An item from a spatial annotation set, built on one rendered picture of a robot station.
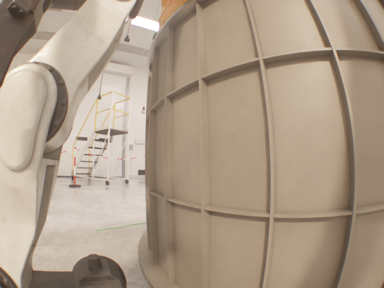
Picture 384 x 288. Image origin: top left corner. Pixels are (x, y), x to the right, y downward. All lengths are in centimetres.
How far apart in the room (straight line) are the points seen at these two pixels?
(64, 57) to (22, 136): 16
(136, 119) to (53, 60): 836
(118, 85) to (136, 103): 122
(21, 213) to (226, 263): 50
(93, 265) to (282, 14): 90
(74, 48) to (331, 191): 59
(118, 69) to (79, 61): 856
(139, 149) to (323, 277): 831
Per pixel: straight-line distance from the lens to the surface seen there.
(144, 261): 101
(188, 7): 82
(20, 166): 28
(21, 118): 29
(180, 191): 64
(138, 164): 844
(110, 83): 882
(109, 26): 39
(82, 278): 57
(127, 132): 550
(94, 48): 37
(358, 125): 49
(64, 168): 799
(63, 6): 54
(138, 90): 912
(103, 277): 57
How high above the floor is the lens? 52
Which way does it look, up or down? 7 degrees up
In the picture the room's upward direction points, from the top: 1 degrees counter-clockwise
